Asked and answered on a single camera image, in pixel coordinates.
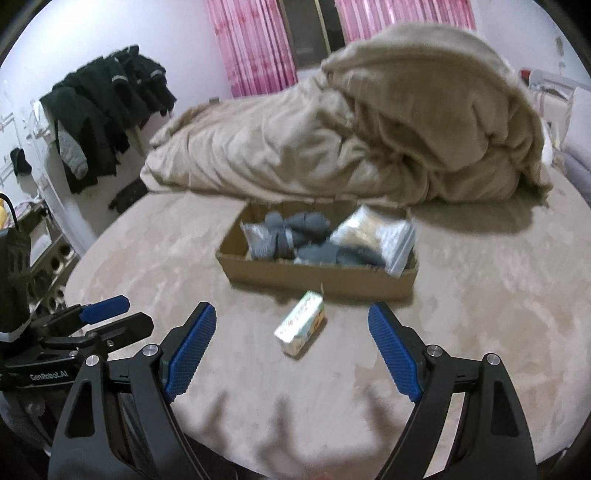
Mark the white floral pillow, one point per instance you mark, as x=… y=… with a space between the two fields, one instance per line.
x=571 y=121

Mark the grey patterned sock pair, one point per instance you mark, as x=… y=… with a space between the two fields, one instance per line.
x=286 y=235

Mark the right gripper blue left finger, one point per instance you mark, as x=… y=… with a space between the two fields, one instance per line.
x=117 y=421

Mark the black suitcase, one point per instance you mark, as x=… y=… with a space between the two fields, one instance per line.
x=126 y=197

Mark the beige bed sheet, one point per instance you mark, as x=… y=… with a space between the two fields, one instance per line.
x=511 y=278

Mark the green white tissue pack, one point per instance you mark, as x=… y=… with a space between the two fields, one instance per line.
x=300 y=324

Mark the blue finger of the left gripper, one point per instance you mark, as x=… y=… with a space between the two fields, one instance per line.
x=103 y=340
x=75 y=317

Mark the beige rumpled duvet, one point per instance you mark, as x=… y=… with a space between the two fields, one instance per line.
x=417 y=112

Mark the black clothes on rack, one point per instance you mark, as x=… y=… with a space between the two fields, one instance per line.
x=92 y=109

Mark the cotton swab zip bag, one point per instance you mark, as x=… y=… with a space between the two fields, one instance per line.
x=392 y=237

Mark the pink curtain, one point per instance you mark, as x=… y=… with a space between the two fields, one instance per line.
x=265 y=45

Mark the grey pillow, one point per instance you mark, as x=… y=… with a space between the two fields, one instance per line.
x=578 y=175

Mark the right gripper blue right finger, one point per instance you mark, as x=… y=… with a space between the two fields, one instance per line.
x=492 y=440

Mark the silver foil snack bag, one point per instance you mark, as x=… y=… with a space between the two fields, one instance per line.
x=255 y=234

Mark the brown cardboard box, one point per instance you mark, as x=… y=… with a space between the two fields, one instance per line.
x=355 y=283

